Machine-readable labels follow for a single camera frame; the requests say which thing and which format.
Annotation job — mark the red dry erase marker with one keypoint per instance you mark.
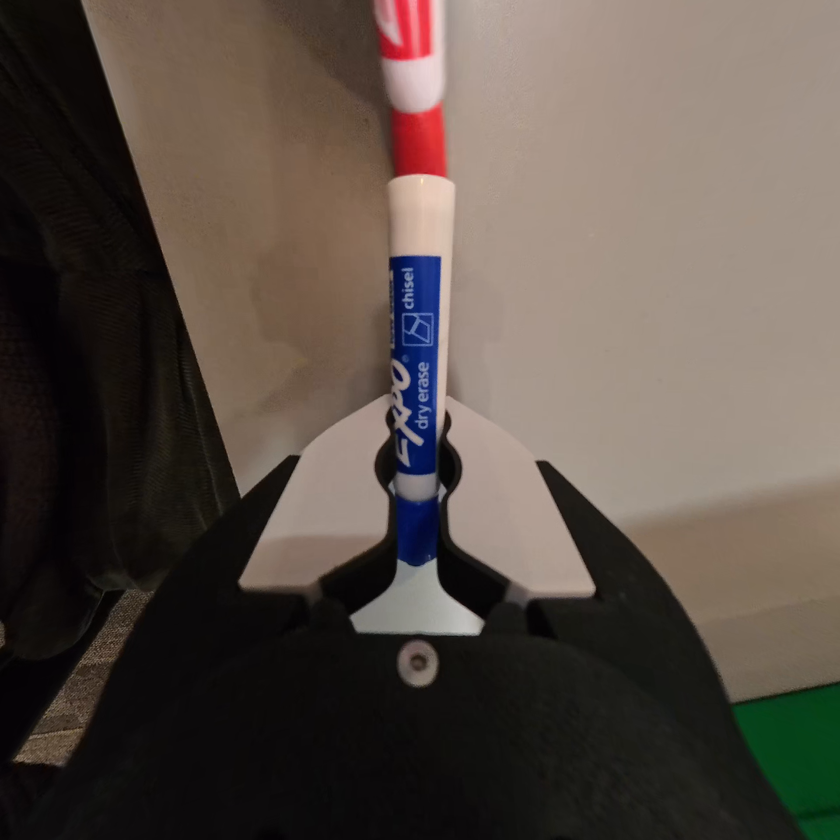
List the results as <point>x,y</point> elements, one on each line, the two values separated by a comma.
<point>417,131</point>

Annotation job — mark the green cloth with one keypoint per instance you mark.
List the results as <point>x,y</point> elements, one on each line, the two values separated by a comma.
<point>794,768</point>

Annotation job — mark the blue dry erase marker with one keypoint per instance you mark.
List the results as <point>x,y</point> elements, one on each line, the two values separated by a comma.
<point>420,295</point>

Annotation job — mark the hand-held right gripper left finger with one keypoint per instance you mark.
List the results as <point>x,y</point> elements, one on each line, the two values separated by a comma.
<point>295,525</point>

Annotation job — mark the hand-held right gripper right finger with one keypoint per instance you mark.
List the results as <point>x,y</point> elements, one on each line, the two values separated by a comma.
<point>531,525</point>

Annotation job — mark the dark olive trousers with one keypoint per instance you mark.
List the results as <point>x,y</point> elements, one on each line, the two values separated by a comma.
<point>85,328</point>

